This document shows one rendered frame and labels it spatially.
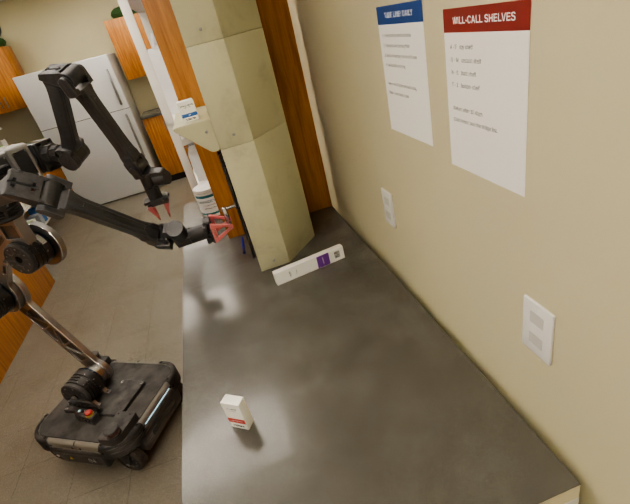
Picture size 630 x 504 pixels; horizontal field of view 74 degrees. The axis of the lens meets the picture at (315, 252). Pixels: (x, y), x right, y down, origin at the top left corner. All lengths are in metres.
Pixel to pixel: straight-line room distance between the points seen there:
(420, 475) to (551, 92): 0.68
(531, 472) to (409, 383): 0.30
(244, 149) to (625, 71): 1.07
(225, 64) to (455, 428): 1.12
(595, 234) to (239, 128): 1.04
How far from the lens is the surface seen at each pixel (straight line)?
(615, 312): 0.70
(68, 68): 1.74
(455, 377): 1.06
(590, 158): 0.63
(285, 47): 1.77
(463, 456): 0.94
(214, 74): 1.37
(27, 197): 1.36
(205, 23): 1.37
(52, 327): 2.54
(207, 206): 2.18
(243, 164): 1.42
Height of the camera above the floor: 1.73
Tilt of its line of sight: 29 degrees down
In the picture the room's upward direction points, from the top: 14 degrees counter-clockwise
